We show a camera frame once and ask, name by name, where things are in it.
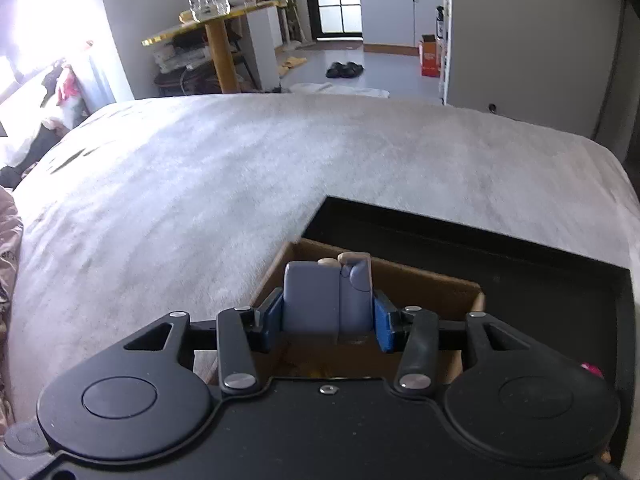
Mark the orange cardboard box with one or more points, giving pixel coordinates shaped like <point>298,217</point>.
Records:
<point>429,57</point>

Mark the white kitchen cabinet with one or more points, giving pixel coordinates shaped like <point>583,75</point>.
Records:
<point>395,12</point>

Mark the black slipper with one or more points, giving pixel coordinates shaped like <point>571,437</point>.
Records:
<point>354,68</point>
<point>335,71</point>

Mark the black tray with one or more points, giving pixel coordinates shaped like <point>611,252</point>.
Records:
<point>525,280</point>

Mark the gold top side table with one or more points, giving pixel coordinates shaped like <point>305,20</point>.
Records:
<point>220,35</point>

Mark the storage bags under side table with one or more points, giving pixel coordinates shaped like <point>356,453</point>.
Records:
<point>180,60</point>

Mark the red and white pillow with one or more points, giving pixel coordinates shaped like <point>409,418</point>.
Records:
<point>67,92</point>

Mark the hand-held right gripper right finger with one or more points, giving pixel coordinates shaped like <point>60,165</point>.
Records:
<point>382,322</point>

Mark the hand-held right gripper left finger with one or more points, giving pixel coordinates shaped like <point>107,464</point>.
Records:
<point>272,321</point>

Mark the grey purple block toy figure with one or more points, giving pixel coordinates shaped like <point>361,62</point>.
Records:
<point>312,300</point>

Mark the yellow slipper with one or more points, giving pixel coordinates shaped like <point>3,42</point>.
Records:
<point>292,63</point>

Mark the pink satin cloth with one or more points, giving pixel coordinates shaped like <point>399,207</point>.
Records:
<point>9,285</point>

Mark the white floor towel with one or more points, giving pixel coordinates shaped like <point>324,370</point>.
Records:
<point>340,90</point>

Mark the black framed glass door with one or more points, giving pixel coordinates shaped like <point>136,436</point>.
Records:
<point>310,0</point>

